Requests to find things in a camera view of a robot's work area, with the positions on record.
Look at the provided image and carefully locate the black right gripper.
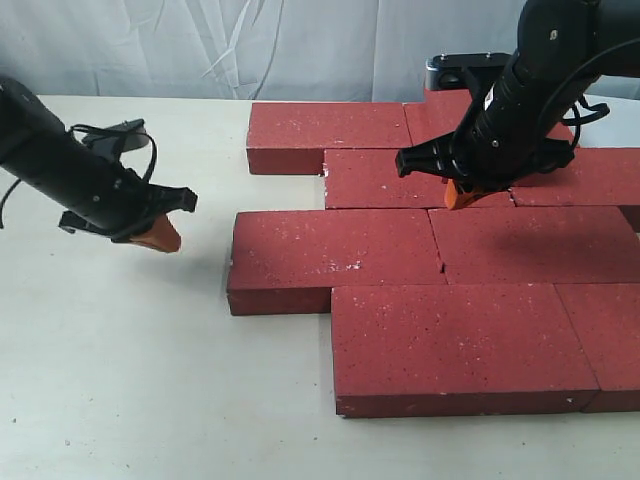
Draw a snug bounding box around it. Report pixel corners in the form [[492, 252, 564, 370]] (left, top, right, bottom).
[[395, 54, 575, 210]]

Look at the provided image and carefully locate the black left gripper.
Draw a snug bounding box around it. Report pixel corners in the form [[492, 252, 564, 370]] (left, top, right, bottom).
[[9, 139, 197, 253]]

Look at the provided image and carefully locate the red brick large front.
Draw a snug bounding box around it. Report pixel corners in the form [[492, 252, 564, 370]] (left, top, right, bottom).
[[323, 147, 517, 210]]

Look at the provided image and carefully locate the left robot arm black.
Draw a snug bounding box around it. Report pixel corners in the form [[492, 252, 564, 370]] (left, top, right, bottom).
[[1, 76, 197, 253]]

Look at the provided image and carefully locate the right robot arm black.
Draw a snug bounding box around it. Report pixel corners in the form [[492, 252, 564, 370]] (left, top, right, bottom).
[[395, 1, 639, 210]]

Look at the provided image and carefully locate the red brick under tilted brick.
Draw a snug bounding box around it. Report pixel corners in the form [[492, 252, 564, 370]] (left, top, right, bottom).
[[246, 102, 411, 175]]

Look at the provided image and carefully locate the white backdrop cloth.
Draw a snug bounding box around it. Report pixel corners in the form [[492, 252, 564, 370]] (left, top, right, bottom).
[[1, 0, 522, 102]]

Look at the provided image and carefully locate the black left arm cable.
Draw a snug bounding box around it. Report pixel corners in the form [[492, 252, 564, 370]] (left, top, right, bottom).
[[0, 122, 159, 231]]

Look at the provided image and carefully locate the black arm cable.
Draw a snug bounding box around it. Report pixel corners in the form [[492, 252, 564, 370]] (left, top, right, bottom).
[[0, 122, 159, 231], [537, 39, 640, 146]]

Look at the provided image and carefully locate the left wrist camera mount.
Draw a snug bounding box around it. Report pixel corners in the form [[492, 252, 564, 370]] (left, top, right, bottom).
[[79, 119, 150, 162]]

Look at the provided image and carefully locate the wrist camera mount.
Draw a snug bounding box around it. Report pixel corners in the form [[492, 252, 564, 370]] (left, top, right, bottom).
[[424, 52, 511, 99], [79, 119, 150, 162]]

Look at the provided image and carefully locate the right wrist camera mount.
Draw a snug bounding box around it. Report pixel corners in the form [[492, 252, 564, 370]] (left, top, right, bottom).
[[424, 52, 511, 99]]

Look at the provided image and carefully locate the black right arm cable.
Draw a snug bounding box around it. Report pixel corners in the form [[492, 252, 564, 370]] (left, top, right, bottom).
[[537, 39, 640, 146]]

